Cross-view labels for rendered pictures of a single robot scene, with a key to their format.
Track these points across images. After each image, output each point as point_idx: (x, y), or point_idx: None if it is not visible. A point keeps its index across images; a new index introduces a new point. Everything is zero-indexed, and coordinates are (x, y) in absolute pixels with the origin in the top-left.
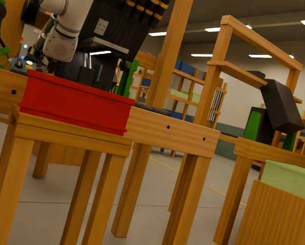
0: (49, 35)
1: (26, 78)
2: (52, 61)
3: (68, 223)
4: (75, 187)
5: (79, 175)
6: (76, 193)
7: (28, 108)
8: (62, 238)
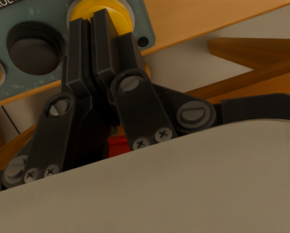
0: None
1: (24, 97)
2: (107, 138)
3: (240, 61)
4: (257, 52)
5: (267, 53)
6: (258, 65)
7: None
8: (231, 52)
